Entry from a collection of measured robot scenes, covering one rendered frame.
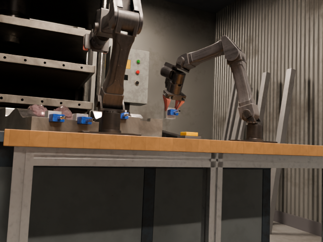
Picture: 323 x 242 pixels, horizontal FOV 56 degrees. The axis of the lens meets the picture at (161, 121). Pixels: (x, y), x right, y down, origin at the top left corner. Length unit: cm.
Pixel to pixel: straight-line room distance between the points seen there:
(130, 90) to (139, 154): 142
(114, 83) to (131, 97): 125
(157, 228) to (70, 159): 68
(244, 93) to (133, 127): 49
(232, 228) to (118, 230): 56
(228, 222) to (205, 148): 69
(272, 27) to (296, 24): 35
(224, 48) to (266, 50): 255
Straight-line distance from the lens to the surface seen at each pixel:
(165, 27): 450
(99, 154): 83
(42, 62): 212
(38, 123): 115
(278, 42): 379
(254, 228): 166
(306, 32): 354
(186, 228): 145
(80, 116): 119
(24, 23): 222
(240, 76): 134
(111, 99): 101
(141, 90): 228
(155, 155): 88
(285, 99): 321
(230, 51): 136
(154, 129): 135
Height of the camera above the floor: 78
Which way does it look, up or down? 4 degrees up
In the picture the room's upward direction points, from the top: 2 degrees clockwise
